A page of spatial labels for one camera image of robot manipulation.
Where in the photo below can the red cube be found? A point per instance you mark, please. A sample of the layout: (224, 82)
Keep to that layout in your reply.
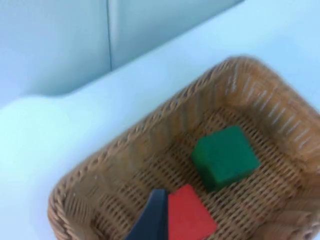
(188, 215)

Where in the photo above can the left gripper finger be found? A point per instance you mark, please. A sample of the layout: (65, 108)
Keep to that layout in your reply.
(153, 220)

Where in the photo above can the pale brown wicker basket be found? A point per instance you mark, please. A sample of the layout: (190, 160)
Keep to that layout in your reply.
(140, 175)

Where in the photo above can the green cube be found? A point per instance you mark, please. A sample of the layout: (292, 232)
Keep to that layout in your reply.
(223, 158)

